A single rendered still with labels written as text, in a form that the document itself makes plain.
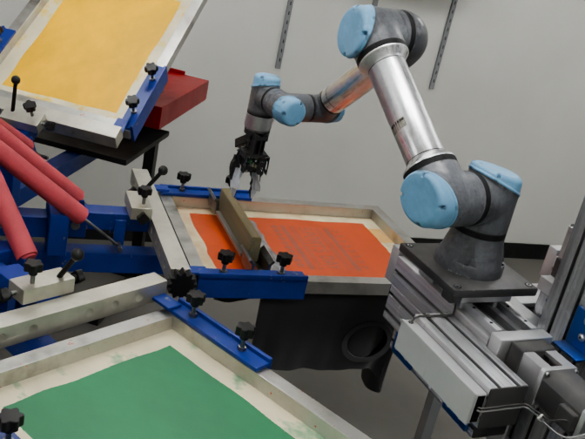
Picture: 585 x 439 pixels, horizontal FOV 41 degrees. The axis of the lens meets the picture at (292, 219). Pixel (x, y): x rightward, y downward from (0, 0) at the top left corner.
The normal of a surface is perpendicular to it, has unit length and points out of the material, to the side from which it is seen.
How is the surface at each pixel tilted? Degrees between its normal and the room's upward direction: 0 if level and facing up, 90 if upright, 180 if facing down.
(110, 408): 0
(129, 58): 32
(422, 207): 95
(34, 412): 0
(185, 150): 90
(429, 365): 90
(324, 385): 0
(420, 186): 95
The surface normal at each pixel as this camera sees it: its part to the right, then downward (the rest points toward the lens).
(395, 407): 0.20, -0.91
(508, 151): 0.31, 0.41
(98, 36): 0.07, -0.59
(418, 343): -0.90, -0.02
